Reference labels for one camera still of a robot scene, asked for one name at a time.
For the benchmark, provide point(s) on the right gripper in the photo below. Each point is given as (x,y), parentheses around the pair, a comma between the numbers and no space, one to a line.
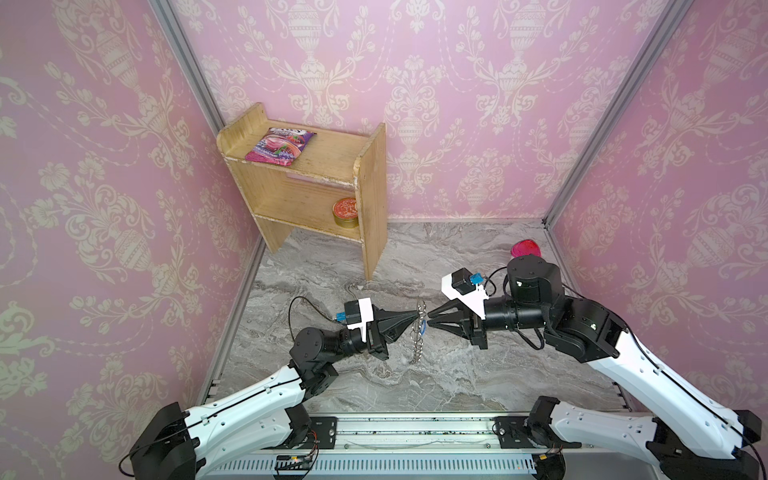
(475,322)

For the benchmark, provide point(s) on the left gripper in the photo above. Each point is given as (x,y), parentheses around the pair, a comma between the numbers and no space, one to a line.
(379,331)

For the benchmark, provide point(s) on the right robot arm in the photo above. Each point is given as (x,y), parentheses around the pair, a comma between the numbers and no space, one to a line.
(686,434)

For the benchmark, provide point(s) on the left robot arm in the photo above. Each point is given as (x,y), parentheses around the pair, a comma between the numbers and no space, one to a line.
(309,372)

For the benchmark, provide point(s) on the pink lid cup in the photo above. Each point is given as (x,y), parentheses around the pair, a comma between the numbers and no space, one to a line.
(525,247)

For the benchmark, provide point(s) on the red lid tin can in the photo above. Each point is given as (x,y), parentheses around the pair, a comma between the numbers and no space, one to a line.
(345,213)

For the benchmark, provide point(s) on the wooden shelf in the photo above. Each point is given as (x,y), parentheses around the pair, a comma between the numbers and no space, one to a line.
(333,166)

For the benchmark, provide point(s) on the purple snack packet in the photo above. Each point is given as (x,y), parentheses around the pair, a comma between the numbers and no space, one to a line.
(280,146)

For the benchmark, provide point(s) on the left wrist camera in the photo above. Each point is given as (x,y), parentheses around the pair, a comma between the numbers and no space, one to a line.
(357,317)

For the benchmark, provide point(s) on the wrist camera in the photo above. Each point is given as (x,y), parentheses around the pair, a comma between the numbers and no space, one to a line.
(357,317)
(468,289)

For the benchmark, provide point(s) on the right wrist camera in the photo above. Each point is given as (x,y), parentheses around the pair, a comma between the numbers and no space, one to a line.
(468,289)

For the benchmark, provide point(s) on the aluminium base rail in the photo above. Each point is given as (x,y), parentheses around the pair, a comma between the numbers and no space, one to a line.
(396,432)

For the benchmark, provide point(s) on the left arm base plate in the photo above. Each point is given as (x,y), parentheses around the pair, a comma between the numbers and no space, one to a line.
(322,431)

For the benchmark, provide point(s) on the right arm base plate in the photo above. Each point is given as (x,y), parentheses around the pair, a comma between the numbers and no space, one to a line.
(511,432)

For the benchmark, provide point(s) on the perforated cable tray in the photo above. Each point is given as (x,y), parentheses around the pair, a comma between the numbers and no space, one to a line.
(329,465)

